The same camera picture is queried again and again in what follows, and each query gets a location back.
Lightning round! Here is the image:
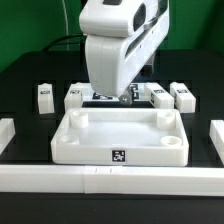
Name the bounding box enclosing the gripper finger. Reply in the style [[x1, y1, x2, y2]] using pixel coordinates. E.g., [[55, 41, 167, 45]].
[[119, 89, 133, 106]]

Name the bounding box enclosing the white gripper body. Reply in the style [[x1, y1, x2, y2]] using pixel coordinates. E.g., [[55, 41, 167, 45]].
[[85, 13, 169, 97]]

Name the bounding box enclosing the white desk top tray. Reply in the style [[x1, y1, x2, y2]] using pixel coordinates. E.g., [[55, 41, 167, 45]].
[[51, 108, 189, 167]]

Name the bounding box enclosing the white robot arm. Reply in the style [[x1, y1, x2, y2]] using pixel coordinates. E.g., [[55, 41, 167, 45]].
[[79, 0, 169, 105]]

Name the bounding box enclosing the white front fence bar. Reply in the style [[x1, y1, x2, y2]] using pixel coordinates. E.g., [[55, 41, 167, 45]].
[[0, 165, 224, 196]]

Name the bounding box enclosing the white right fence block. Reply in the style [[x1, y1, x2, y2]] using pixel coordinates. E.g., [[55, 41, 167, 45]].
[[209, 120, 224, 165]]

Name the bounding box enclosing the white marker base plate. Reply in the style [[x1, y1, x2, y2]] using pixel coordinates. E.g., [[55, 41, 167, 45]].
[[80, 83, 150, 102]]

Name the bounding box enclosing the black cable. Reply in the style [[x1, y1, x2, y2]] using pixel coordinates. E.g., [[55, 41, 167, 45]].
[[42, 33, 85, 52]]

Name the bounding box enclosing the white cable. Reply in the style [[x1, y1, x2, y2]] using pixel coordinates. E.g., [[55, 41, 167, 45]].
[[61, 0, 70, 51]]

